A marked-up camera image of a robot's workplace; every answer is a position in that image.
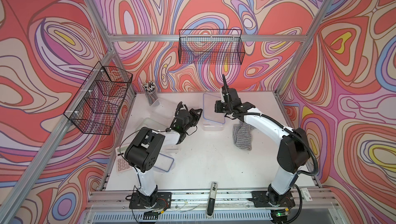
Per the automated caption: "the white calculator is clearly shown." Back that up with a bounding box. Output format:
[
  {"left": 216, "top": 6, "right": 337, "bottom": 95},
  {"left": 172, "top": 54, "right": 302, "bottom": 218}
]
[{"left": 115, "top": 145, "right": 133, "bottom": 173}]

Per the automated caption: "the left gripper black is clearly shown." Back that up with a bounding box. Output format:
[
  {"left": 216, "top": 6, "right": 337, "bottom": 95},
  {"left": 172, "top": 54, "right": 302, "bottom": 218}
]
[{"left": 183, "top": 109, "right": 203, "bottom": 134}]

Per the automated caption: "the black wire basket back wall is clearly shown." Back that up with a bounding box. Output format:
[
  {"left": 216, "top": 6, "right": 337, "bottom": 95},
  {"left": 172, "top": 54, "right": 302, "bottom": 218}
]
[{"left": 178, "top": 28, "right": 245, "bottom": 65}]

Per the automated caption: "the black wire basket wall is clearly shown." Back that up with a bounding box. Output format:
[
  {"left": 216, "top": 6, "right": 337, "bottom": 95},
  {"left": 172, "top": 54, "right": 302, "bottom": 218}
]
[
  {"left": 64, "top": 62, "right": 133, "bottom": 135},
  {"left": 178, "top": 28, "right": 245, "bottom": 65}
]

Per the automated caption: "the small clear box blue lid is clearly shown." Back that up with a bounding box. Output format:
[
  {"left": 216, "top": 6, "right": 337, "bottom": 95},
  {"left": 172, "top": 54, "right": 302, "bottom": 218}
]
[{"left": 161, "top": 139, "right": 180, "bottom": 154}]

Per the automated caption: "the small blue rimmed lid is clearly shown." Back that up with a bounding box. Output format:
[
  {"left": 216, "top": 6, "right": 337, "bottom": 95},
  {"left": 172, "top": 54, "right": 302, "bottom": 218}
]
[{"left": 153, "top": 153, "right": 175, "bottom": 173}]

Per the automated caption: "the clear lunch box green lid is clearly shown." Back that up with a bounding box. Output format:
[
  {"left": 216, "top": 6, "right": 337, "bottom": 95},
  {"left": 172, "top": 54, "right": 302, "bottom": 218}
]
[{"left": 150, "top": 98, "right": 175, "bottom": 118}]

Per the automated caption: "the translucent green lunch box lid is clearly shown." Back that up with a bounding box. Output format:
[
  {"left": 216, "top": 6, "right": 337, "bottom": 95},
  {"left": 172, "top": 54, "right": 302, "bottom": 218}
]
[{"left": 136, "top": 118, "right": 168, "bottom": 131}]

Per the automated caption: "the aluminium frame rail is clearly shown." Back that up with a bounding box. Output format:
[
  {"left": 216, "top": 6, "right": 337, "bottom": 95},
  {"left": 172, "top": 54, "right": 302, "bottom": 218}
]
[{"left": 108, "top": 34, "right": 308, "bottom": 42}]

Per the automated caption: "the large clear box blue lid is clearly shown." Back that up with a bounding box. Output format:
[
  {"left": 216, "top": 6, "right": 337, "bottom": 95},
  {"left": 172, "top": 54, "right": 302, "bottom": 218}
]
[{"left": 203, "top": 119, "right": 224, "bottom": 132}]

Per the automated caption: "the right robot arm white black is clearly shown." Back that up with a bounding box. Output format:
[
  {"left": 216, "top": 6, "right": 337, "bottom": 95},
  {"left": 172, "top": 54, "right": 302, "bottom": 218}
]
[{"left": 214, "top": 86, "right": 313, "bottom": 206}]

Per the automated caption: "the grey striped cloth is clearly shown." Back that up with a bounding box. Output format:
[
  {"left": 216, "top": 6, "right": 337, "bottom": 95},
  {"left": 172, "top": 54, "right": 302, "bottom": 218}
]
[{"left": 233, "top": 122, "right": 255, "bottom": 151}]

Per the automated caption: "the mesh pen cup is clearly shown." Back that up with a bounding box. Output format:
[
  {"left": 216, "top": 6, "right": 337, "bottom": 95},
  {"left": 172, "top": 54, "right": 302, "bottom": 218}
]
[{"left": 142, "top": 81, "right": 158, "bottom": 105}]

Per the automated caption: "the black wire basket left wall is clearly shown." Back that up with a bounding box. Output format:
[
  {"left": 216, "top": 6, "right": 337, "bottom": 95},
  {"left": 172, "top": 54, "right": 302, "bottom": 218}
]
[{"left": 64, "top": 62, "right": 133, "bottom": 135}]

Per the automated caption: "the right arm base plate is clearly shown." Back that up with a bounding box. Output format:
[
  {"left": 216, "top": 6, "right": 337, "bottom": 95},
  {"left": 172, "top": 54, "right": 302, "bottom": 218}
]
[{"left": 247, "top": 191, "right": 296, "bottom": 209}]

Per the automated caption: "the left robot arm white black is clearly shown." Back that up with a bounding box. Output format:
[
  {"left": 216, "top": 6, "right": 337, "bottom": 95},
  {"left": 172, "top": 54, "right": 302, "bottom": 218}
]
[{"left": 121, "top": 102, "right": 203, "bottom": 206}]

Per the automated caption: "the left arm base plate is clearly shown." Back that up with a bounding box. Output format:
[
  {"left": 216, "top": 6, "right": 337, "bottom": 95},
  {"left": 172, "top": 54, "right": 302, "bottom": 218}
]
[{"left": 125, "top": 192, "right": 172, "bottom": 210}]

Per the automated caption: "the white red label tag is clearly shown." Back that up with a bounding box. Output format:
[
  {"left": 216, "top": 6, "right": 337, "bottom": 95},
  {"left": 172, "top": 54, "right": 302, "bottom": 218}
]
[{"left": 301, "top": 188, "right": 312, "bottom": 202}]

